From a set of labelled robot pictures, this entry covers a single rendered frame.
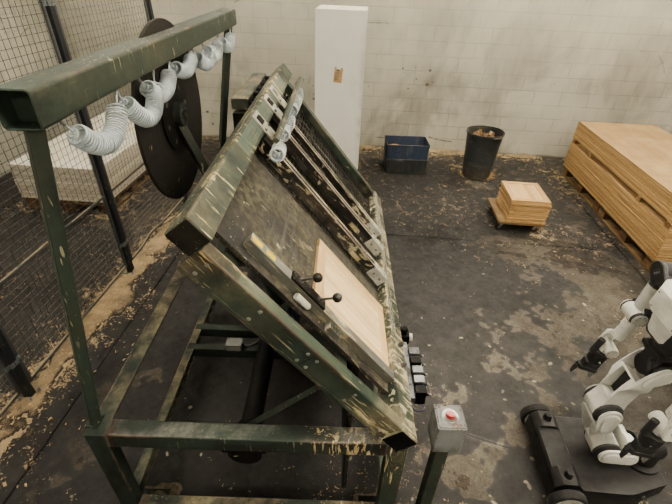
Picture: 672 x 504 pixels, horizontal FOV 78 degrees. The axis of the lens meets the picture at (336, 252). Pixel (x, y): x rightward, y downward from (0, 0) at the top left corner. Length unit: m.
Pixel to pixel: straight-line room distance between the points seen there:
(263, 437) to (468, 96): 6.01
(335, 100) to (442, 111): 2.15
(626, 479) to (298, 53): 6.13
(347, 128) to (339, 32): 1.10
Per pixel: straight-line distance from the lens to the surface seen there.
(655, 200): 5.23
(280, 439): 1.96
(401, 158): 6.11
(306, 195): 2.18
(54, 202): 1.40
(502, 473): 2.97
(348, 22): 5.35
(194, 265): 1.31
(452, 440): 1.95
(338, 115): 5.55
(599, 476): 3.00
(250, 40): 7.01
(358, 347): 1.83
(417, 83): 6.90
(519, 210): 5.05
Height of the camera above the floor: 2.46
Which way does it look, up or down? 35 degrees down
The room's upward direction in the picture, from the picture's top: 2 degrees clockwise
